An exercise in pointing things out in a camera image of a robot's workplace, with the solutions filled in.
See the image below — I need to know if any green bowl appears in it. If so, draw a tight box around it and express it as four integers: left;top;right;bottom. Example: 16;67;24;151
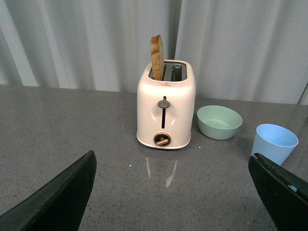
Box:
197;105;243;140

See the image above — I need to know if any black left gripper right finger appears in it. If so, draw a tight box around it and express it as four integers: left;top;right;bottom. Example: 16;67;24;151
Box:
248;154;308;231

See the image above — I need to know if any blue cup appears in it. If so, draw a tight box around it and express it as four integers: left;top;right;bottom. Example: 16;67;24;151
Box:
251;124;298;165

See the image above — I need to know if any toasted bread slice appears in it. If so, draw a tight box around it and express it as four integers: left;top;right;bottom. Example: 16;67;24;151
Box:
150;35;164;81

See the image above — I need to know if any white two-slot toaster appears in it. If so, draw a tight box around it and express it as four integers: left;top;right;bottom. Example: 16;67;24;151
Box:
137;60;196;149

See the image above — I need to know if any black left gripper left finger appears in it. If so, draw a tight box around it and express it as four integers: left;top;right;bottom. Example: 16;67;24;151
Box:
0;151;97;231

